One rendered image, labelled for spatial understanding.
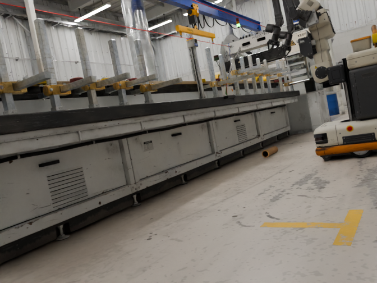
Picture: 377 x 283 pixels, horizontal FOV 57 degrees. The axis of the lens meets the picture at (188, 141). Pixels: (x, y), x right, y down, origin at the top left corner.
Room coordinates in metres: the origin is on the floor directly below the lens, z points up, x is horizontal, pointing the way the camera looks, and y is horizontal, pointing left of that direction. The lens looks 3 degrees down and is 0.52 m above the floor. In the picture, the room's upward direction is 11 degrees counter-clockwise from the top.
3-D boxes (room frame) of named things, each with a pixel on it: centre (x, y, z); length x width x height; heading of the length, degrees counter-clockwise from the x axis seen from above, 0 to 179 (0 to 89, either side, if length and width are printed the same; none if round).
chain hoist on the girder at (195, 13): (8.52, -0.69, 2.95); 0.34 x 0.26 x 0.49; 146
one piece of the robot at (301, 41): (3.07, -1.20, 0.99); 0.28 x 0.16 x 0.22; 150
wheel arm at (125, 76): (2.01, 0.43, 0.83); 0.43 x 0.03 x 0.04; 56
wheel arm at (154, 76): (2.21, 0.30, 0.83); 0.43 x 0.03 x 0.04; 56
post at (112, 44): (2.21, 0.36, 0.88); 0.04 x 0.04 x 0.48; 56
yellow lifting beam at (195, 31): (8.52, -0.69, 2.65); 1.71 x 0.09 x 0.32; 146
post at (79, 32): (2.00, 0.50, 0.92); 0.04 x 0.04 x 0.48; 56
